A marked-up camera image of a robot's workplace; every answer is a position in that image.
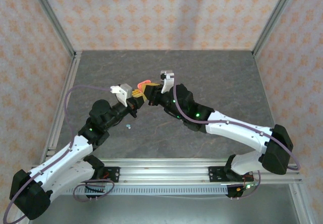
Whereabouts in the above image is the pink earbud charging case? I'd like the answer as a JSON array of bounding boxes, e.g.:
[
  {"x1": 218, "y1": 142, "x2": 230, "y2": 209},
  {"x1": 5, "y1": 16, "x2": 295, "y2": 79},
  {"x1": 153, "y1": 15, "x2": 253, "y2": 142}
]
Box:
[{"x1": 137, "y1": 80, "x2": 152, "y2": 90}]

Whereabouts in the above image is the grey metal panel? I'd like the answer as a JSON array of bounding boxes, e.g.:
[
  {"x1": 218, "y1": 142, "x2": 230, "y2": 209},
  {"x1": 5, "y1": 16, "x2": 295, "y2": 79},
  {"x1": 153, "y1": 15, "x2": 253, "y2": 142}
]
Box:
[{"x1": 27, "y1": 193, "x2": 301, "y2": 224}]

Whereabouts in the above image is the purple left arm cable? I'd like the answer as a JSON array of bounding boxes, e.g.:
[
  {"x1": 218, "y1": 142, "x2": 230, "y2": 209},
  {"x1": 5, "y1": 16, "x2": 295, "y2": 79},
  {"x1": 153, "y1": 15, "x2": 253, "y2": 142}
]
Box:
[{"x1": 4, "y1": 84, "x2": 115, "y2": 224}]

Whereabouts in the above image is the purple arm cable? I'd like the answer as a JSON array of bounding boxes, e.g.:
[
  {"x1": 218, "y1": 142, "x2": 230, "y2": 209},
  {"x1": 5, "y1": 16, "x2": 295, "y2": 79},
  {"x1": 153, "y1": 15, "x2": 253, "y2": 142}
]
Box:
[
  {"x1": 4, "y1": 84, "x2": 115, "y2": 224},
  {"x1": 173, "y1": 77, "x2": 301, "y2": 201}
]

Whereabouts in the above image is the aluminium side frame rail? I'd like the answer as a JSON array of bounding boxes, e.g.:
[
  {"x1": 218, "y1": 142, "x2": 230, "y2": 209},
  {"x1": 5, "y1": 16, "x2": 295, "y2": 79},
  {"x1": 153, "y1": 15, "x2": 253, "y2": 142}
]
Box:
[
  {"x1": 289, "y1": 183, "x2": 310, "y2": 224},
  {"x1": 39, "y1": 51, "x2": 82, "y2": 164}
]

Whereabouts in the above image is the orange black wire bundle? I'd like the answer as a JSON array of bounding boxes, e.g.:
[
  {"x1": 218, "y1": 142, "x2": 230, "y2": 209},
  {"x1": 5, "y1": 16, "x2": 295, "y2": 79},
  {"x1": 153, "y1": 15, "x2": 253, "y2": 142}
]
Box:
[
  {"x1": 236, "y1": 176, "x2": 262, "y2": 193},
  {"x1": 84, "y1": 173, "x2": 111, "y2": 193}
]

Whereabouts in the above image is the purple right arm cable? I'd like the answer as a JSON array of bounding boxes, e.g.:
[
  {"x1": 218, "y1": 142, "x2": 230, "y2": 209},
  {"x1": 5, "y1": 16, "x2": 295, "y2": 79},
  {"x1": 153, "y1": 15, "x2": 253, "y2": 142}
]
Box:
[{"x1": 173, "y1": 77, "x2": 301, "y2": 201}]

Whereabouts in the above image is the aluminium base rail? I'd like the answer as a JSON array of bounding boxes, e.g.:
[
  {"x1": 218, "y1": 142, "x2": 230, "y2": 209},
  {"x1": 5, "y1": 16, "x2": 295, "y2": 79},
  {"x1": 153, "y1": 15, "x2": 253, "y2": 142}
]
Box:
[{"x1": 50, "y1": 158, "x2": 302, "y2": 184}]

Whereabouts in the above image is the grey slotted cable duct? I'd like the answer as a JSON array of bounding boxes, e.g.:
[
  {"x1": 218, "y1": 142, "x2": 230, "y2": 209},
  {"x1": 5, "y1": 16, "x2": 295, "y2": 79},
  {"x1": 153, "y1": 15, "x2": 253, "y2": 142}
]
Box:
[{"x1": 54, "y1": 185, "x2": 229, "y2": 196}]

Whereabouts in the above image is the aluminium frame post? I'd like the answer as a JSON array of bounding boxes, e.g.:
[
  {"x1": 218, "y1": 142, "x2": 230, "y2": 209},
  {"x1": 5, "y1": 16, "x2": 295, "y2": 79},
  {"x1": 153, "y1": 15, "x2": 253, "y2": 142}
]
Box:
[
  {"x1": 251, "y1": 0, "x2": 301, "y2": 57},
  {"x1": 27, "y1": 0, "x2": 77, "y2": 57}
]

